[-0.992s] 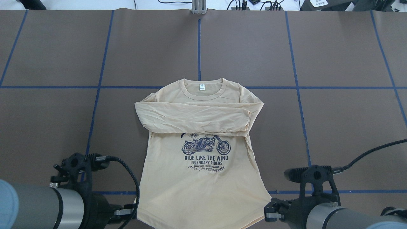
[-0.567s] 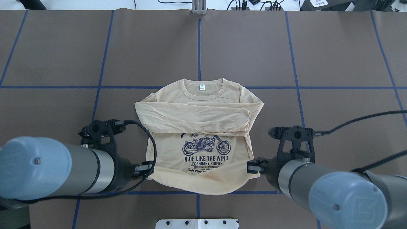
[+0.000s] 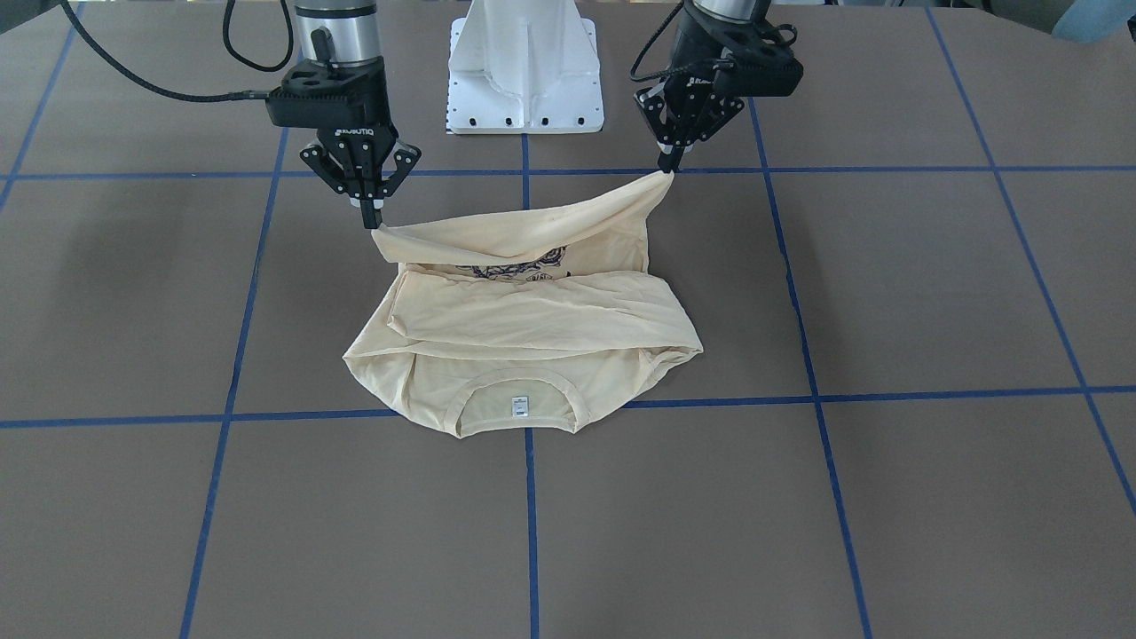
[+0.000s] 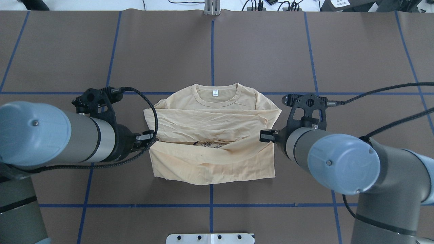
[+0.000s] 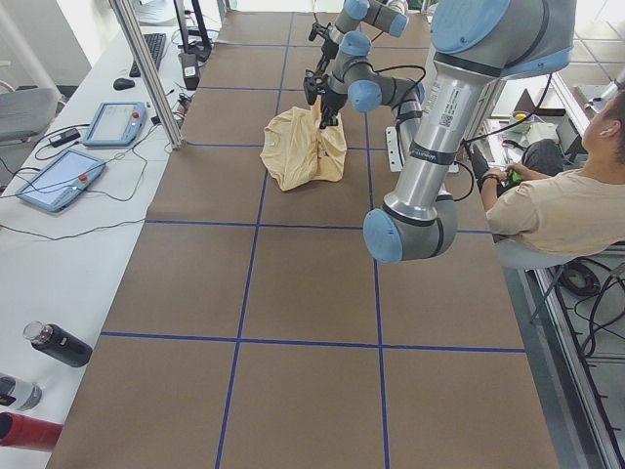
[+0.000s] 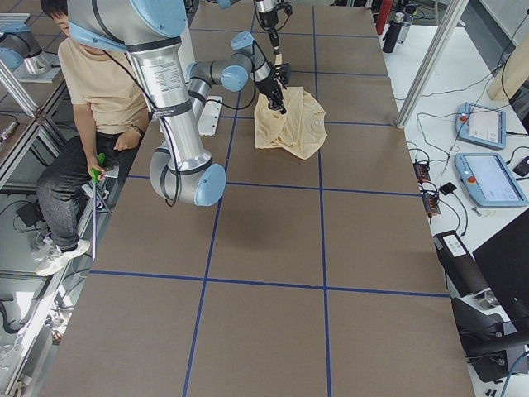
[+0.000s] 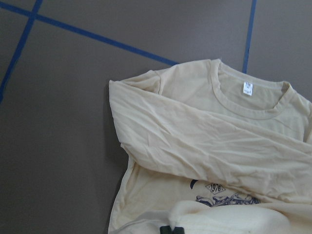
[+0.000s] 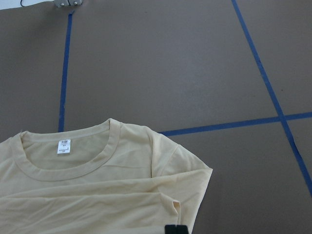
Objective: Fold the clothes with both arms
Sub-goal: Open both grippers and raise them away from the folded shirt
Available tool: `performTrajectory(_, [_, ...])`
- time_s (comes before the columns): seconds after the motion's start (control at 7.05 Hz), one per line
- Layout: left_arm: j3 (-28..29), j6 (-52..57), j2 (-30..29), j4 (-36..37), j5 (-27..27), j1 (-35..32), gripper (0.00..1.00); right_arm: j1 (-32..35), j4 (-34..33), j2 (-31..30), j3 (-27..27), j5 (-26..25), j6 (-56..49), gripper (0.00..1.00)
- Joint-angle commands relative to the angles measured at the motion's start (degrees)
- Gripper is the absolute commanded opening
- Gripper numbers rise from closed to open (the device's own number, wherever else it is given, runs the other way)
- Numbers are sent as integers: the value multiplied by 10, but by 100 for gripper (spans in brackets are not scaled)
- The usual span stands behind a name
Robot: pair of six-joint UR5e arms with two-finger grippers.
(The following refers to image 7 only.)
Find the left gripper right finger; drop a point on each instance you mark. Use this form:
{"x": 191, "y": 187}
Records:
{"x": 178, "y": 230}

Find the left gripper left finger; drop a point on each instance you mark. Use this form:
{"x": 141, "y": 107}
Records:
{"x": 165, "y": 230}

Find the cream long-sleeve graphic shirt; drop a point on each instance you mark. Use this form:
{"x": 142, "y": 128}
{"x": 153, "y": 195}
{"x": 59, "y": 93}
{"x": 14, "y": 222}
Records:
{"x": 212, "y": 150}

